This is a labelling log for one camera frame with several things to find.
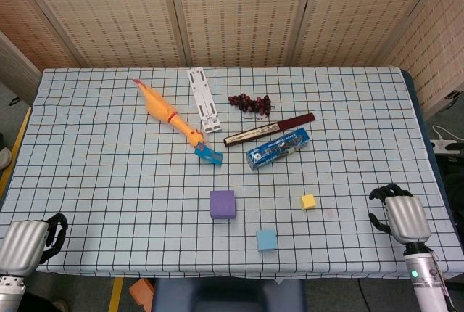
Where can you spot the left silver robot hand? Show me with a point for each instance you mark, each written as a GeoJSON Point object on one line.
{"type": "Point", "coordinates": [21, 246]}

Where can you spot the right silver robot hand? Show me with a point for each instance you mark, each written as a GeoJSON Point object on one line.
{"type": "Point", "coordinates": [406, 217]}

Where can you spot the small yellow foam cube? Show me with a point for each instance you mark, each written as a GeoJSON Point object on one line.
{"type": "Point", "coordinates": [308, 201]}

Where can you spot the medium blue foam cube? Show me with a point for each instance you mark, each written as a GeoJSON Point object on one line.
{"type": "Point", "coordinates": [267, 240]}

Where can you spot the large purple foam cube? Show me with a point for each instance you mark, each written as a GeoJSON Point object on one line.
{"type": "Point", "coordinates": [223, 203]}

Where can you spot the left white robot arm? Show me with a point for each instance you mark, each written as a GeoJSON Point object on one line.
{"type": "Point", "coordinates": [9, 290]}

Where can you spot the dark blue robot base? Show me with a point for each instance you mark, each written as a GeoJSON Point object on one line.
{"type": "Point", "coordinates": [217, 295]}

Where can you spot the white power strip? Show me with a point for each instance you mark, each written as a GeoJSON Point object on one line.
{"type": "Point", "coordinates": [444, 145]}

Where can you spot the grey shoe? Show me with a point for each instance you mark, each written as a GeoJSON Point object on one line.
{"type": "Point", "coordinates": [5, 157]}

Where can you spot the light blue checkered tablecloth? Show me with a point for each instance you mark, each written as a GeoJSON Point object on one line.
{"type": "Point", "coordinates": [108, 181]}

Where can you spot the orange floor object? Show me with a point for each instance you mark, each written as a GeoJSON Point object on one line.
{"type": "Point", "coordinates": [141, 294]}

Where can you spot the blue cookie box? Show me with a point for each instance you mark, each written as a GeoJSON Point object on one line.
{"type": "Point", "coordinates": [277, 148]}

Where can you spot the dark red folded fan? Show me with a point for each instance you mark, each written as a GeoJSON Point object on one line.
{"type": "Point", "coordinates": [264, 130]}

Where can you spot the woven bamboo screen panel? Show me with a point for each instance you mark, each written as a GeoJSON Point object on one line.
{"type": "Point", "coordinates": [108, 11]}
{"type": "Point", "coordinates": [14, 69]}
{"type": "Point", "coordinates": [438, 43]}
{"type": "Point", "coordinates": [243, 11]}
{"type": "Point", "coordinates": [362, 11]}
{"type": "Point", "coordinates": [25, 18]}

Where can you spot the dark red grape bunch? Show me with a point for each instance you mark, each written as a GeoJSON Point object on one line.
{"type": "Point", "coordinates": [250, 103]}

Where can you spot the yellow rubber chicken toy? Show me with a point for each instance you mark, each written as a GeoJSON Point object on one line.
{"type": "Point", "coordinates": [157, 105]}

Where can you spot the white folding stand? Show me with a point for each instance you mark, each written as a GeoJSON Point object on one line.
{"type": "Point", "coordinates": [203, 101]}

